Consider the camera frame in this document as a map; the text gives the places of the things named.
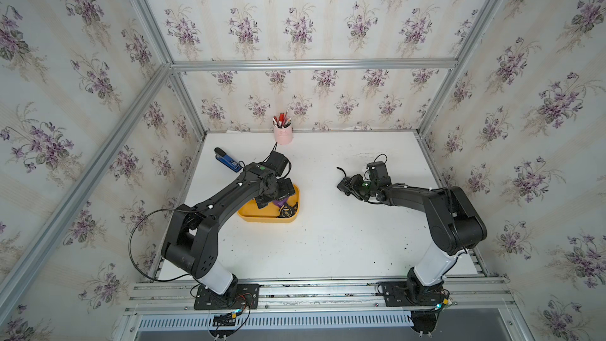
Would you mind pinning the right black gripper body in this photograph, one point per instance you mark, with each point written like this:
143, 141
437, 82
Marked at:
360, 189

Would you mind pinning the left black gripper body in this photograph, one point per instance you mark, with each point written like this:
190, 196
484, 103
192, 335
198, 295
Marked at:
280, 190

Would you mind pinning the purple tape measure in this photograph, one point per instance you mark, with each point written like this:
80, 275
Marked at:
280, 203

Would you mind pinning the yellow plastic storage box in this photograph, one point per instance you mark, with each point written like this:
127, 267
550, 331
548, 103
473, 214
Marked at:
251, 213

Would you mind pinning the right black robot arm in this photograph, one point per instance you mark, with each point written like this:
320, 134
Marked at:
453, 222

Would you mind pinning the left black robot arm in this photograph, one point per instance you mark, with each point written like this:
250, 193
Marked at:
192, 239

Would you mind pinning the pink pen holder cup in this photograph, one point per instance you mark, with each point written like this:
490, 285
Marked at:
284, 135

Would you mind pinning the red pens in cup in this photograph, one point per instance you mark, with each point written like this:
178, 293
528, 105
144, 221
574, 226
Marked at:
281, 121

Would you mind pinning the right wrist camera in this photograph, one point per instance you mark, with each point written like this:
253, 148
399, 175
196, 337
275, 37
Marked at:
378, 174

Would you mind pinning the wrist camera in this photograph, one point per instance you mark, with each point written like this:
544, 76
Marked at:
277, 162
378, 174

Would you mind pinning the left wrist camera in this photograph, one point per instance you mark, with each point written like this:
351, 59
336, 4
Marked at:
277, 162

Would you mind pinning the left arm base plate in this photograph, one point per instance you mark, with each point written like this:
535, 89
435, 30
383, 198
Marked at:
239, 296

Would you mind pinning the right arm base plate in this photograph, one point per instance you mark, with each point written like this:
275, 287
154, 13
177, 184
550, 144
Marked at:
411, 293

